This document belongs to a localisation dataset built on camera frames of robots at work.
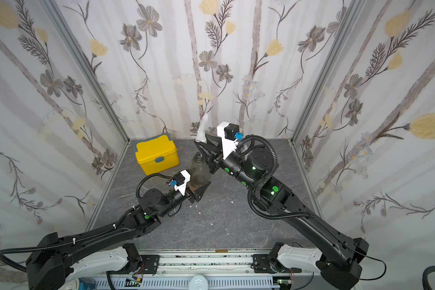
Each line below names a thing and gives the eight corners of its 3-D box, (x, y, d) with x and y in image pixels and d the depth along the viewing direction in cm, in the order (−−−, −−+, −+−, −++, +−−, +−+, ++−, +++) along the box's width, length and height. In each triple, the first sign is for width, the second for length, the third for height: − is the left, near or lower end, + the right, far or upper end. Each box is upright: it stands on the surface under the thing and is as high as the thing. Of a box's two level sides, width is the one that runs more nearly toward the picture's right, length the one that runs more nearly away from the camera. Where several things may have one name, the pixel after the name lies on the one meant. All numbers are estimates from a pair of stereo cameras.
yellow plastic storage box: (148, 180, 102) (139, 165, 91) (141, 158, 112) (132, 142, 101) (182, 166, 108) (177, 151, 97) (172, 147, 118) (167, 130, 107)
